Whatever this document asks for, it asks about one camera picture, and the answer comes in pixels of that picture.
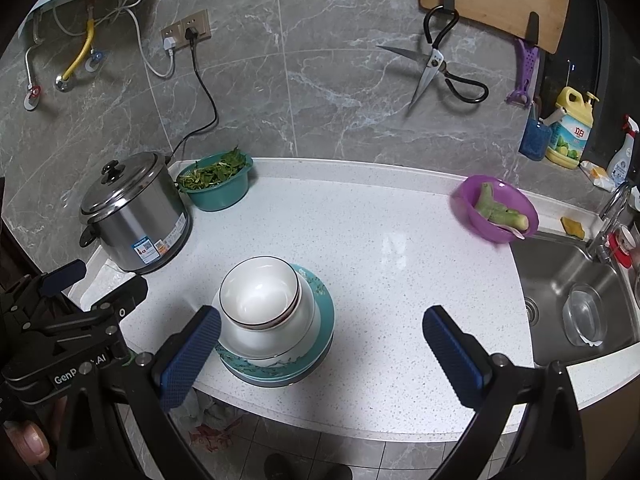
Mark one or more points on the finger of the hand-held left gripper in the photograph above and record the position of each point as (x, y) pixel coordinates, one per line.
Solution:
(122, 297)
(62, 276)

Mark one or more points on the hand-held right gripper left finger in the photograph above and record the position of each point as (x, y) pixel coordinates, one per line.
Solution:
(192, 355)

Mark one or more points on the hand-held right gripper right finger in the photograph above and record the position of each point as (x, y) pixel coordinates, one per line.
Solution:
(452, 355)

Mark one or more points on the large white bowl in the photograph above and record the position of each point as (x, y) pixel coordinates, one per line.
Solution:
(300, 335)

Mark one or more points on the patterned white bowl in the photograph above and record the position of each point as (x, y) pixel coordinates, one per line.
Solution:
(299, 305)

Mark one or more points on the small teal floral plate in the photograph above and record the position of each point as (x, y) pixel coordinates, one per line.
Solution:
(322, 305)

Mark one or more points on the person's left hand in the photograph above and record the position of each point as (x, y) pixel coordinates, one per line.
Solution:
(27, 442)

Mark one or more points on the stainless steel electric pot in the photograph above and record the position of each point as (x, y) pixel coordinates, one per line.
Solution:
(145, 230)

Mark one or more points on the crumpled cloth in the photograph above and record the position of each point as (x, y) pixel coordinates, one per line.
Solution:
(210, 425)

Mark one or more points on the steel pot lid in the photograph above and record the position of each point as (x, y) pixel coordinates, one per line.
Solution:
(125, 180)

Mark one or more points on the stainless steel sink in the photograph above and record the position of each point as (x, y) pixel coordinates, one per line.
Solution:
(550, 280)

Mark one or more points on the clear glass bowl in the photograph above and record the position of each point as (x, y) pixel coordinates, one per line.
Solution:
(582, 315)

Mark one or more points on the white plastic spoon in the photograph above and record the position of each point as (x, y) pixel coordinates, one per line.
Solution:
(515, 233)

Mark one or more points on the teal plastic basin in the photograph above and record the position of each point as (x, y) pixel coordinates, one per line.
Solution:
(220, 196)

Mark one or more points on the purple plastic basin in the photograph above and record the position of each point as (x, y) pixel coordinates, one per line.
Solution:
(465, 210)

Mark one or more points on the leafy green vegetables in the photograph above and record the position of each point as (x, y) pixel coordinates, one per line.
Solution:
(210, 172)

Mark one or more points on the yellow sponge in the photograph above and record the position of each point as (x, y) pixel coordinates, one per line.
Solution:
(572, 226)

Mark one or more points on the red water valve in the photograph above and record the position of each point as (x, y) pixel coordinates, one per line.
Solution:
(33, 96)

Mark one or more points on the red plastic holder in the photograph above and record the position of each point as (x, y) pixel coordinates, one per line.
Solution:
(620, 255)

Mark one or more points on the chrome faucet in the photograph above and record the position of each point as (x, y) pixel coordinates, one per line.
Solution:
(607, 215)

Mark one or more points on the blue water valve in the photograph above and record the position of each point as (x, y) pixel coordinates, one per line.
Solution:
(95, 62)

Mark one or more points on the white yellow packet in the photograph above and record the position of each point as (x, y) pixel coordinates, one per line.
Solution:
(595, 172)

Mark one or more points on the yellow detergent bottle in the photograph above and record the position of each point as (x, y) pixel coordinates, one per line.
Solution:
(570, 145)

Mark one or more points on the white spray bottle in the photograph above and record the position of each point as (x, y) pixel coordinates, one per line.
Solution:
(620, 165)

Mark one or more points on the purple peeler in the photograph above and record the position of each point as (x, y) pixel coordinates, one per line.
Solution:
(527, 70)

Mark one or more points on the wall socket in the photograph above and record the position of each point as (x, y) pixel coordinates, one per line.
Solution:
(179, 31)
(204, 22)

